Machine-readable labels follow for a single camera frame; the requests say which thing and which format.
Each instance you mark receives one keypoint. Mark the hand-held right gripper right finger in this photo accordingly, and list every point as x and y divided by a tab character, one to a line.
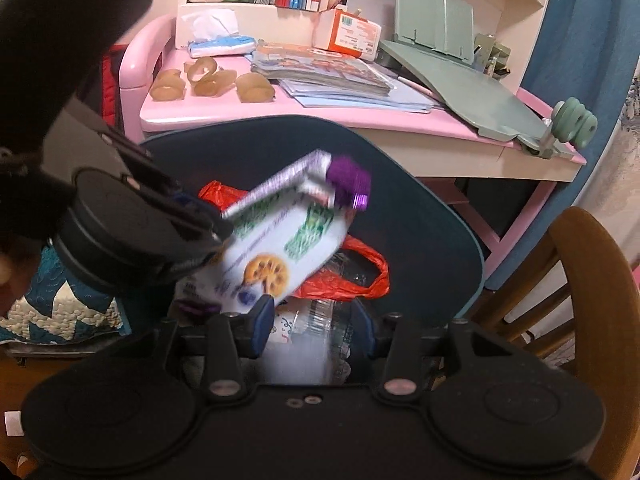
365	332

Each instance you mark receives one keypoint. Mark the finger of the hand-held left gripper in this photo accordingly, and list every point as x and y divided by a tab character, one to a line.
195	264
192	212

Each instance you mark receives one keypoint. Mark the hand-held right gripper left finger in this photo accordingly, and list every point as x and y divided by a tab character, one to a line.
262	327

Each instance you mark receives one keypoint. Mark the clear plastic bottle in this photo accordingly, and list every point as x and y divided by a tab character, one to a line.
340	320

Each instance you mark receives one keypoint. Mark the orange plastic bag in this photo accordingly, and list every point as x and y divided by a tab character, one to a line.
345	285

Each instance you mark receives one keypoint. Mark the purple white cookie box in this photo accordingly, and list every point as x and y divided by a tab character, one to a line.
280	245

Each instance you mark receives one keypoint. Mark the dark blue trash bin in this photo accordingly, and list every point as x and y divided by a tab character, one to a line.
425	220

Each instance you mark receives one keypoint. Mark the person's left forearm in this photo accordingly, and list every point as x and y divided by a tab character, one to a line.
60	35

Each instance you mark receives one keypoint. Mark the teal white zigzag blanket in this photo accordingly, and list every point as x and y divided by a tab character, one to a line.
55	305

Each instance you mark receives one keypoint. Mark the amber tape roll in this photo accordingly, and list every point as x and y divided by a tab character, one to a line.
202	67
217	85
255	89
167	87

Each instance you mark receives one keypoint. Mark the red black bag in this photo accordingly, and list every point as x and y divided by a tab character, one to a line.
112	85

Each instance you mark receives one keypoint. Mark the pink desk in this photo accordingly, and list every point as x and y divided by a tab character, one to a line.
310	117

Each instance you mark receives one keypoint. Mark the blue tissue pack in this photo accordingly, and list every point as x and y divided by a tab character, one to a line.
220	46

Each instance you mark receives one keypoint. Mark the stack of booklets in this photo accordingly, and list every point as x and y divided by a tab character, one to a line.
330	72

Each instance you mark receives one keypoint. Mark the white desk hutch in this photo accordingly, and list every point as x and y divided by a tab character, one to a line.
270	22

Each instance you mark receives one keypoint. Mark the orange white cardboard box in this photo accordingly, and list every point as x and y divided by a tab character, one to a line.
350	35

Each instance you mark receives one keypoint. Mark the wooden chair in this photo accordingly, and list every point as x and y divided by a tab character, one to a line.
585	240

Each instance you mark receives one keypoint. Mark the pink pen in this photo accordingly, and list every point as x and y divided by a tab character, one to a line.
416	86

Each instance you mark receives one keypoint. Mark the pale green book stand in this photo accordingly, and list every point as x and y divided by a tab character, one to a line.
450	80

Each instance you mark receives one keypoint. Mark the pale green spool clamp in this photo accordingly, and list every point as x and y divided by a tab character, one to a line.
575	121

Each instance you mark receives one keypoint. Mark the blue curtain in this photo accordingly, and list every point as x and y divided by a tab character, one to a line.
575	50

